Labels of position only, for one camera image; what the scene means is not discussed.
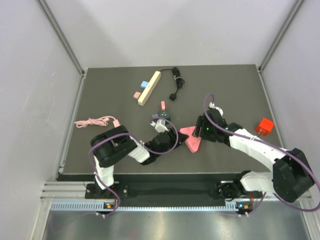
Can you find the red cube plug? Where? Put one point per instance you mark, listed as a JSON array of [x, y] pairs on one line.
[[264, 127]]

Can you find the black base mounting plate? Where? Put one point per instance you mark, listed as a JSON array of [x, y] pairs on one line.
[[214, 185]]

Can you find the grey slotted cable duct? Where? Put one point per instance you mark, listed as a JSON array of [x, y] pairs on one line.
[[101, 206]]

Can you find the beige power strip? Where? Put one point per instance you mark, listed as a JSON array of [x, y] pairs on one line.
[[149, 88]]

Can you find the right aluminium frame post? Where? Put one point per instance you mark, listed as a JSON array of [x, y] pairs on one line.
[[281, 34]]

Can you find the pink triangular socket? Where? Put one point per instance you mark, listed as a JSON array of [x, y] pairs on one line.
[[192, 142]]

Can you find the small pink plug adapter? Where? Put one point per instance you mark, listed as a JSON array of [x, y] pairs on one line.
[[136, 95]]

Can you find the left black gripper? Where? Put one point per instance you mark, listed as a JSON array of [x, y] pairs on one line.
[[173, 136]]

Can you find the blue plug adapter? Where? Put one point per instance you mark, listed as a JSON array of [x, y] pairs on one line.
[[144, 84]]

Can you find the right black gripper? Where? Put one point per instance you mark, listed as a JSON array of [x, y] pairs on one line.
[[201, 123]]

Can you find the small pink usb plug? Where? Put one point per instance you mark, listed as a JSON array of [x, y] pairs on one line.
[[163, 105]]

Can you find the dark green cube socket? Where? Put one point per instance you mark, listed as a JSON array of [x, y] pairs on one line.
[[165, 114]]

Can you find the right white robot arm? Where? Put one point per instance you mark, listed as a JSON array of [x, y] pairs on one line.
[[288, 174]]

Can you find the left aluminium frame post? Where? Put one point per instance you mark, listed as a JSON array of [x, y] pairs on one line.
[[60, 35]]

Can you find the aluminium frame post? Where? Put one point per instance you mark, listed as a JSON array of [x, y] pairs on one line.
[[281, 34], [60, 35]]

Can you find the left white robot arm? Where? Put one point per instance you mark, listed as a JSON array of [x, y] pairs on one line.
[[112, 146]]

